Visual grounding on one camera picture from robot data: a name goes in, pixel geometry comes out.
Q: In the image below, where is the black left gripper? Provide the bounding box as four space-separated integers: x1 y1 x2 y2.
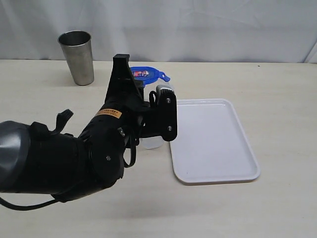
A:
101 54 177 149

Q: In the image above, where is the blue plastic lid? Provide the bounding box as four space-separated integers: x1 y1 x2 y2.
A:
130 66 170 87

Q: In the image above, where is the clear plastic tall container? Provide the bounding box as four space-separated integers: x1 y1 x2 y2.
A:
141 79 177 149

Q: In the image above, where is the stainless steel tumbler cup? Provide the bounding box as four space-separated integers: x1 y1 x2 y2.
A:
57 30 94 86

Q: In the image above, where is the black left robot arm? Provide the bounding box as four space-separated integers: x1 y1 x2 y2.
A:
0 54 177 205

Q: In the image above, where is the white rectangular plastic tray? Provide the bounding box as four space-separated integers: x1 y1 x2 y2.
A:
170 98 261 185

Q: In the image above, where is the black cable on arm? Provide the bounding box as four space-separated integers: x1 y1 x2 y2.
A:
0 90 159 211

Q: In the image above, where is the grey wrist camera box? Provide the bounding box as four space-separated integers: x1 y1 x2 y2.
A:
156 84 174 96

